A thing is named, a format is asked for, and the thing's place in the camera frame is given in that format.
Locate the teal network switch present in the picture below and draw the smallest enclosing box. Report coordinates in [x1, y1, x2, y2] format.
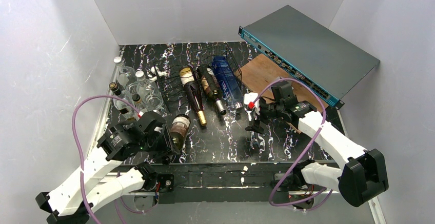
[239, 5, 380, 109]

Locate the brown wooden board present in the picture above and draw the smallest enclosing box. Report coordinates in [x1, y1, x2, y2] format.
[241, 54, 327, 137]

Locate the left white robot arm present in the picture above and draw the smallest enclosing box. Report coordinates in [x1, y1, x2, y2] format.
[35, 111, 180, 223]

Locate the clear bottle brown neck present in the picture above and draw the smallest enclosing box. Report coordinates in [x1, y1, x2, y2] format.
[132, 94, 149, 113]

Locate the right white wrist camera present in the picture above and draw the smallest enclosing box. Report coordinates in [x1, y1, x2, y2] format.
[243, 92, 260, 121]

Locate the purple cable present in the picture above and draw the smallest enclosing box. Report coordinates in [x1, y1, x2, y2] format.
[253, 77, 334, 213]
[72, 95, 159, 224]

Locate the dark wine bottle silver cap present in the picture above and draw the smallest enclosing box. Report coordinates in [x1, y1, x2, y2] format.
[170, 114, 191, 151]

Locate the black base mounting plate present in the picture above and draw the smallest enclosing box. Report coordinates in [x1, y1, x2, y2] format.
[112, 161, 347, 205]

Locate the clear bottle dark label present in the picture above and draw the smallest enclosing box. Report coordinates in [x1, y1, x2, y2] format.
[135, 70, 164, 111]

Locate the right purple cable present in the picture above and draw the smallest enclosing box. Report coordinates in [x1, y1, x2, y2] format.
[253, 77, 334, 213]

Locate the clear bottle gold label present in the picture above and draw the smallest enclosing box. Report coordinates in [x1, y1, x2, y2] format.
[109, 82, 135, 120]

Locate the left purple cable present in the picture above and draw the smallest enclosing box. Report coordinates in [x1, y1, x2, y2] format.
[72, 95, 159, 224]

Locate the dark wine bottle gold cap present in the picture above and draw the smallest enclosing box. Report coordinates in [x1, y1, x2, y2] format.
[179, 67, 207, 126]

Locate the black wire wine rack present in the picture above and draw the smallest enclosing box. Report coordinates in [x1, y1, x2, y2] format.
[149, 42, 249, 111]

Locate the blue label clear bottle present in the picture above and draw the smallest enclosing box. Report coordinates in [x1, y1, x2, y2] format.
[211, 56, 243, 113]

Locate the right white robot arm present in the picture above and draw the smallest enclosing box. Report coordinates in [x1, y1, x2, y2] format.
[243, 78, 389, 207]

